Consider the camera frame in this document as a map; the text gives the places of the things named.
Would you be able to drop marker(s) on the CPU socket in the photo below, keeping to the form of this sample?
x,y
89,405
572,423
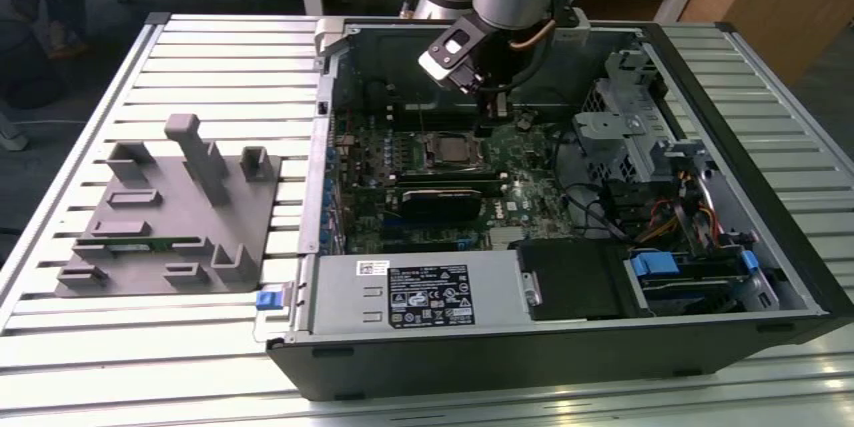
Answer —
x,y
479,165

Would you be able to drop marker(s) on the black RAM slot row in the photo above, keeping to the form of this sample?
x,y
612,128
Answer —
x,y
447,179
407,119

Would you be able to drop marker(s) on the silver perforated drive cage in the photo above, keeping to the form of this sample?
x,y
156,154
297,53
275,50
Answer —
x,y
603,129

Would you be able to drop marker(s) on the grey round fan shroud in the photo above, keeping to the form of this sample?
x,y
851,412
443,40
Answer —
x,y
574,167

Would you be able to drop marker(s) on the green motherboard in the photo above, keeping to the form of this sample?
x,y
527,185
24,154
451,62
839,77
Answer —
x,y
534,197

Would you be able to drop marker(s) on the black graphics card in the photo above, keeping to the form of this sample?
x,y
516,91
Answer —
x,y
440,207

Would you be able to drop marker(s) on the silver chipset heatsink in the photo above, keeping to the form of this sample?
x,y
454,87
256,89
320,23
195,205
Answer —
x,y
508,237

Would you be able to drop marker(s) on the black expansion slot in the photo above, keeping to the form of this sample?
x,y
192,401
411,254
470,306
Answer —
x,y
420,246

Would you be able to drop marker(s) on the wooden cabinet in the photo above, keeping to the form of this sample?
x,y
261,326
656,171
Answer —
x,y
787,7

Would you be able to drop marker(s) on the black plastic drive cover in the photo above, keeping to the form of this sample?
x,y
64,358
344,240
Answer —
x,y
567,282

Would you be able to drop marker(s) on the blue disk carrier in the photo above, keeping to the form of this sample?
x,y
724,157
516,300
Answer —
x,y
652,264

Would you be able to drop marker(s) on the silver power supply unit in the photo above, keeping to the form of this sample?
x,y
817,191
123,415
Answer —
x,y
340,297

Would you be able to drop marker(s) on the small blue bay clip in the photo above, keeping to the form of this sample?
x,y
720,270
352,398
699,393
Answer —
x,y
748,261

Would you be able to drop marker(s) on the blue case release latch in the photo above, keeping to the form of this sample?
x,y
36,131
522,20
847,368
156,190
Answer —
x,y
269,297

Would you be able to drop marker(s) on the metal disk bay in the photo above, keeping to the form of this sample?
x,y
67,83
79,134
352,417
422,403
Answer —
x,y
760,292

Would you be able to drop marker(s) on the grey parts rack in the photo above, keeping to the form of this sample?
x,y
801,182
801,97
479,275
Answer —
x,y
200,267

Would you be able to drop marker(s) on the black open PC case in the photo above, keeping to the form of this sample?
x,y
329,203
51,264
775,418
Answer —
x,y
467,367

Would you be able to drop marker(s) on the grey stand foot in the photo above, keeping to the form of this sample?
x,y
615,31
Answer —
x,y
13,139

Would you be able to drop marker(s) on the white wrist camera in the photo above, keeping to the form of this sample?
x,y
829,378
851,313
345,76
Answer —
x,y
447,54

